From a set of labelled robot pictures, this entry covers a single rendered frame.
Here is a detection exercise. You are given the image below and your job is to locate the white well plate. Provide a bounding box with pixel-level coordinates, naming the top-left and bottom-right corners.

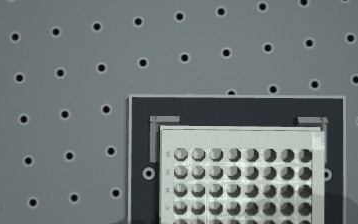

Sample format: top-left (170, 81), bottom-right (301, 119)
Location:
top-left (159, 125), bottom-right (325, 224)

